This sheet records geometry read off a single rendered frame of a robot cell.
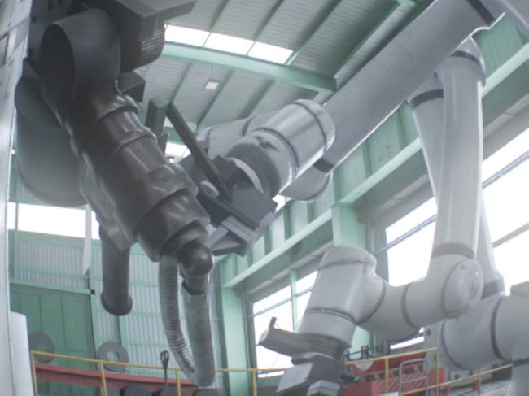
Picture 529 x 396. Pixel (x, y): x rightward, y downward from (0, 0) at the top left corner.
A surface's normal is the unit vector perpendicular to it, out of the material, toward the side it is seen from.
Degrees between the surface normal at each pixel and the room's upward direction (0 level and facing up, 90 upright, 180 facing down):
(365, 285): 91
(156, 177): 83
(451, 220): 71
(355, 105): 113
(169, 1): 65
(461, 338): 100
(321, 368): 83
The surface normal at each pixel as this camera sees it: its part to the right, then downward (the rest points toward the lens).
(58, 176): 0.07, 0.69
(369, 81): -0.59, -0.08
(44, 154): -0.18, 0.64
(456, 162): -0.46, -0.57
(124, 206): -0.44, 0.10
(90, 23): 0.43, -0.49
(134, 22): -0.68, 0.37
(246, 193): 0.22, -0.72
